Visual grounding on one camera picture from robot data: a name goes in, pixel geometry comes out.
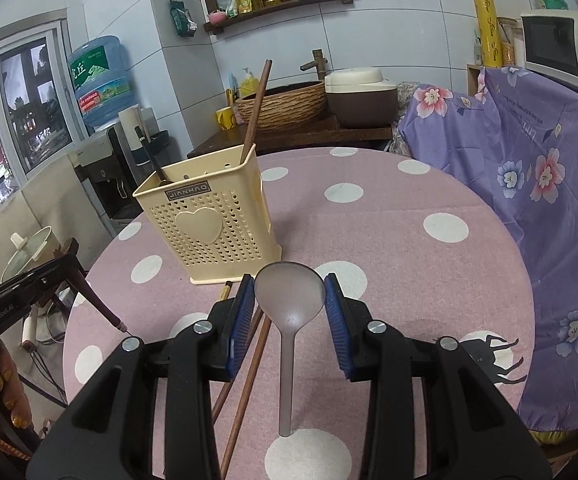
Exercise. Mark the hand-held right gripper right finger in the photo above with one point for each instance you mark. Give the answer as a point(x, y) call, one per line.
point(336, 325)

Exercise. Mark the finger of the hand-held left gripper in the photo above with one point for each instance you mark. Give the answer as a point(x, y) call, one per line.
point(59, 266)

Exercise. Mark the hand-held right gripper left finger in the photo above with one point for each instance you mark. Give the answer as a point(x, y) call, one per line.
point(241, 330)

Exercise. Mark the brown wooden chopstick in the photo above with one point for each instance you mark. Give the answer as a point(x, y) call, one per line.
point(241, 410)
point(223, 400)
point(226, 291)
point(99, 300)

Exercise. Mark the translucent grey plastic spoon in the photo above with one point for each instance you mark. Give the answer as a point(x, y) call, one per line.
point(289, 290)

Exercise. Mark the cream plastic utensil holder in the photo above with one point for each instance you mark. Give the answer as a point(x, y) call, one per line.
point(239, 200)

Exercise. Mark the dark chopstick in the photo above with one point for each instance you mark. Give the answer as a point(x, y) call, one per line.
point(151, 155)

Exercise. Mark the person's left hand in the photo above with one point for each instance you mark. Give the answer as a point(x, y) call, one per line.
point(6, 385)

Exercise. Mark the dark wooden stool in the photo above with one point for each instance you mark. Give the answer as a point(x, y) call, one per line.
point(71, 247)

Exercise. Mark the cream pot with lid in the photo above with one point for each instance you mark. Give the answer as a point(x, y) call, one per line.
point(29, 255)

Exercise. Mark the pink polka-dot tablecloth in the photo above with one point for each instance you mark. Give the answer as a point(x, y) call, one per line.
point(369, 240)

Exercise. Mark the water dispenser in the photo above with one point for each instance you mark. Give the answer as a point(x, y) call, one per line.
point(99, 160)

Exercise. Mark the white paper cup tube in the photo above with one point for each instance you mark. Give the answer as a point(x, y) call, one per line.
point(131, 127)

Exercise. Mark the sliding window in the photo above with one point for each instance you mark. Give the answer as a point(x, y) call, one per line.
point(34, 110)

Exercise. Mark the blue water bottle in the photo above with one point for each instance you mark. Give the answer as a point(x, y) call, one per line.
point(101, 80)

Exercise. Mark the dark wooden counter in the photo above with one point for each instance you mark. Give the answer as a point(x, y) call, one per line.
point(319, 135)

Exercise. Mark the yellow cup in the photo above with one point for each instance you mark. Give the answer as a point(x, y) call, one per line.
point(226, 119)

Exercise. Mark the woven basin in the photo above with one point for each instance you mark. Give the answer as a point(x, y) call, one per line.
point(289, 107)

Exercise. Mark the purple floral cloth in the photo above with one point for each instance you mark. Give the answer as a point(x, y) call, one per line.
point(544, 240)

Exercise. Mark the rice cooker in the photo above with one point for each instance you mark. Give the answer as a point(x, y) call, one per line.
point(361, 100)

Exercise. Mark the yellow soap dispenser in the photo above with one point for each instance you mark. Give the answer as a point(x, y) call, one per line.
point(250, 85)

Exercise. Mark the bamboo style faucet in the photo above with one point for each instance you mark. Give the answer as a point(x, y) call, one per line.
point(316, 62)

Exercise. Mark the green hanging packet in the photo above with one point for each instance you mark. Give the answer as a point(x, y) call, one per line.
point(184, 17)

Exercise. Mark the wooden crate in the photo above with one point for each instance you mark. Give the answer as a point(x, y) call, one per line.
point(475, 80)

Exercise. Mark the pink bowl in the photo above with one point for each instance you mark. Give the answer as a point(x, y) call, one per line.
point(217, 17)

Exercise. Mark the yellow film roll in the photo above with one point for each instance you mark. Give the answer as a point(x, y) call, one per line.
point(486, 30)

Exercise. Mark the white microwave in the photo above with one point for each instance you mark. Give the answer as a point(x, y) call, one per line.
point(554, 45)

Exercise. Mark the green instant noodle cup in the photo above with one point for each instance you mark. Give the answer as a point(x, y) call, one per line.
point(553, 3)

